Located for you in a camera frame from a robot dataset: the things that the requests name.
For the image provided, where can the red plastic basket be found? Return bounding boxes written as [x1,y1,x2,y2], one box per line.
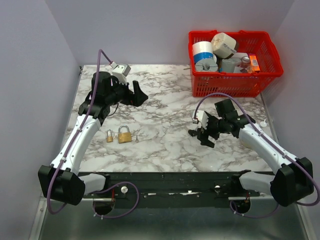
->
[188,30,284,98]

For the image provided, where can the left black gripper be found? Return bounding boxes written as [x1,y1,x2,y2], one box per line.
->
[105,76,149,107]

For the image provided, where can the grey box in basket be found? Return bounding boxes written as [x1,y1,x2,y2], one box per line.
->
[220,58,242,73]

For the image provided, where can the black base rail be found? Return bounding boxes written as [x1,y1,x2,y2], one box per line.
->
[74,171,276,210]

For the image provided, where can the white plastic bottle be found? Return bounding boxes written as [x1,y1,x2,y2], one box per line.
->
[259,120,268,128]

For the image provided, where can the black padlock with keys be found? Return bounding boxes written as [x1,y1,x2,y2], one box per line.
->
[188,128,202,139]

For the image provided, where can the small metal can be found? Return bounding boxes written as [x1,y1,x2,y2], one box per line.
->
[241,56,251,65]

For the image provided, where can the large brass padlock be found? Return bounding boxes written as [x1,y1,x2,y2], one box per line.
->
[117,125,132,144]

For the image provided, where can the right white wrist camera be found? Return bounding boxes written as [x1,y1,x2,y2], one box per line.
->
[191,110,209,129]

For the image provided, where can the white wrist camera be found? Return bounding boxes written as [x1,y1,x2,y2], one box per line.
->
[191,110,209,129]
[110,61,131,85]

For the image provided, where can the white blue tape roll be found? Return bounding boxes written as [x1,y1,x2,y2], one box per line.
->
[192,41,214,64]

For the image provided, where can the beige paper roll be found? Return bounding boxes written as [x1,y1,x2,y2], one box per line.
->
[211,32,239,59]

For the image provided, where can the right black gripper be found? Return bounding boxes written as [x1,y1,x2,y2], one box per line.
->
[196,112,226,148]

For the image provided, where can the orange small box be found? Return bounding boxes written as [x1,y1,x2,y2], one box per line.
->
[248,54,261,73]

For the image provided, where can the small brass padlock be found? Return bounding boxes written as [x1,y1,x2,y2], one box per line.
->
[106,129,117,143]

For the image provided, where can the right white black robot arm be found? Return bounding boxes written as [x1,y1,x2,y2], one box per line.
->
[192,98,315,207]

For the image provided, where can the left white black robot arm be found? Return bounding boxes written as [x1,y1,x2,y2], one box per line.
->
[38,71,148,206]

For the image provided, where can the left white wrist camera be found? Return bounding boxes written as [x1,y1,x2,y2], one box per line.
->
[110,61,131,85]

